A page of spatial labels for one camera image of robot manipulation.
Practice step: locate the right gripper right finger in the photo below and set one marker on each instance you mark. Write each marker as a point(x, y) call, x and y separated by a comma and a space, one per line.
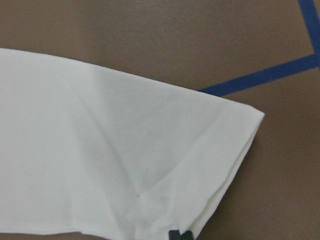
point(188, 235)

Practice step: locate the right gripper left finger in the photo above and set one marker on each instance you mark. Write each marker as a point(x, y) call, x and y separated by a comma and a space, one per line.
point(174, 235)

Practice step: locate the white printed t-shirt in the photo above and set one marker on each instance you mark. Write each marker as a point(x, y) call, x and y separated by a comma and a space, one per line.
point(89, 149)

